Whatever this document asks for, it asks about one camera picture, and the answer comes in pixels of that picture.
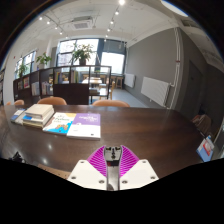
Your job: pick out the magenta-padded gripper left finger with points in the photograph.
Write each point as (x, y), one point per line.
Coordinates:
(85, 175)

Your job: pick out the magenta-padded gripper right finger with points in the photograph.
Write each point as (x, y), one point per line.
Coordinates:
(140, 173)

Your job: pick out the purple cover book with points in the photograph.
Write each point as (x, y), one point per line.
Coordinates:
(85, 126)

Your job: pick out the teal illustrated cover book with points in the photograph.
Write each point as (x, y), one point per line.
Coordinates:
(60, 122)

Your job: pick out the blue picture book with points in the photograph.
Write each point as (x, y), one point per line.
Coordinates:
(205, 149)

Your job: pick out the blue and white book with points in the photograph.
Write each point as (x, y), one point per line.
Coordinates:
(36, 122)

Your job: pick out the orange upholstered chair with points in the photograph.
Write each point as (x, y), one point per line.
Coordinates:
(52, 101)
(111, 103)
(19, 102)
(8, 103)

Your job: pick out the thick cream book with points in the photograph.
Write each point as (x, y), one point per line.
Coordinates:
(39, 109)

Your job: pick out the dark divider shelf unit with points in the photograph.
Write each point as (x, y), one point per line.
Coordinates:
(71, 94)

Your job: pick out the thin white book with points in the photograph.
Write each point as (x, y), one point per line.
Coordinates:
(22, 120)

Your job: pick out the dark blue book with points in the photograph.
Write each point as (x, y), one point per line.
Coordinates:
(17, 114)

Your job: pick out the dark grey door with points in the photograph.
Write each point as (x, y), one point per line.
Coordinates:
(195, 90)

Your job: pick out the large end window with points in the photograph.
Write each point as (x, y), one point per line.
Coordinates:
(113, 61)

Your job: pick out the small potted plant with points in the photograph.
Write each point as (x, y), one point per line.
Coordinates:
(22, 70)

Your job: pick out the large bushy potted plant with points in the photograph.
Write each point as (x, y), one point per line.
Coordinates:
(82, 52)

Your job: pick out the medium potted plant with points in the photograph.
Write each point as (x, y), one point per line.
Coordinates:
(44, 59)

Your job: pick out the side window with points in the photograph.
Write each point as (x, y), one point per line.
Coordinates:
(29, 58)

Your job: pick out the ceiling air conditioner unit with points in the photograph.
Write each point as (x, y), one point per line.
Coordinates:
(82, 23)

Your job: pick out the ceiling spot lights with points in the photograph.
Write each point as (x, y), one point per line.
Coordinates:
(121, 2)

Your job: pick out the large white wall radiator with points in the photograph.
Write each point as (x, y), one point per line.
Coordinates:
(155, 90)

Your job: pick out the small white wall radiator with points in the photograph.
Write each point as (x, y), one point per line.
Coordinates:
(129, 80)

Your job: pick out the white wall pipe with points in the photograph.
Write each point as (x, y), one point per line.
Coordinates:
(176, 66)

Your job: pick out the wall bookshelf unit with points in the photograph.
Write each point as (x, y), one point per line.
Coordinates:
(2, 86)

